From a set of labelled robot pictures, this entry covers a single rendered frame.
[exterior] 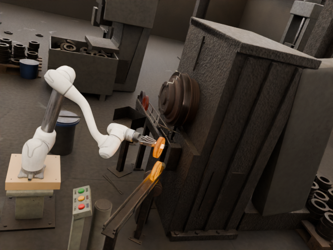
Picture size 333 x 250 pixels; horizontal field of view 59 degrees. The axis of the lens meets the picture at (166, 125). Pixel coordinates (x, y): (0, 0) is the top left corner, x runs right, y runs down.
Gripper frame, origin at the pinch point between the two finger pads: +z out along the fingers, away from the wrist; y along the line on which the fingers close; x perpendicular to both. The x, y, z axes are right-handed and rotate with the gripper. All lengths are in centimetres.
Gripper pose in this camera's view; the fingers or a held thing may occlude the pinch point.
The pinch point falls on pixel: (159, 145)
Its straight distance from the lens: 213.1
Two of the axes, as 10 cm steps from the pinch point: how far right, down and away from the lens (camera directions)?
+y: -3.2, 3.3, -8.9
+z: 9.3, 3.1, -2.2
